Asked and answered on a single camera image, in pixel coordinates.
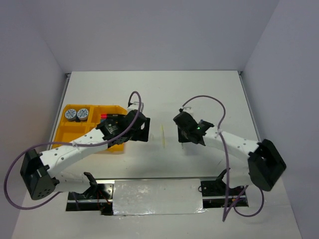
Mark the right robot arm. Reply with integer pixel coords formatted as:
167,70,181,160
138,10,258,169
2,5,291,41
173,111,287,195

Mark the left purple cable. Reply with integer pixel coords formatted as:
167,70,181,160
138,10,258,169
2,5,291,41
3,91,143,210

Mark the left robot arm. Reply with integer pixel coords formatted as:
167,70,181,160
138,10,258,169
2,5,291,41
20,110,151,200

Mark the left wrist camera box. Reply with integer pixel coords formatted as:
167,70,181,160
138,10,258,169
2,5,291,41
127,102,144,113

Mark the yellow thin pen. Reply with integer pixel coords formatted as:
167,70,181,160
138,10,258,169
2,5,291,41
160,124,165,148

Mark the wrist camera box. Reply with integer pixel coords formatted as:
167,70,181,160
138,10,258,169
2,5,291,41
179,107,193,116
127,102,144,113

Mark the orange plastic sorting tray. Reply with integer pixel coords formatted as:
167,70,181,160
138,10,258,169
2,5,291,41
54,105,127,142

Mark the pink black highlighter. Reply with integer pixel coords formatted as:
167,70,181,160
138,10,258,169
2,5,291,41
100,114,125,119

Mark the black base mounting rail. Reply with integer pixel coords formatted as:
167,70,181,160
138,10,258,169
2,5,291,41
66,180,250,216

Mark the blue round tin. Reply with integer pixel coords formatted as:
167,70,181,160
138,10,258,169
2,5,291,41
77,108,89,121

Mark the grey-blue round tin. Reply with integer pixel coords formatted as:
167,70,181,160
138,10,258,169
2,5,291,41
64,109,77,121

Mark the silver foil covered plate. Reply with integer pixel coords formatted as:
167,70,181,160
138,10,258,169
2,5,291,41
113,179,205,216

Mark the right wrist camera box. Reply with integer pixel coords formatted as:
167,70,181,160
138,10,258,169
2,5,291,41
179,107,193,116

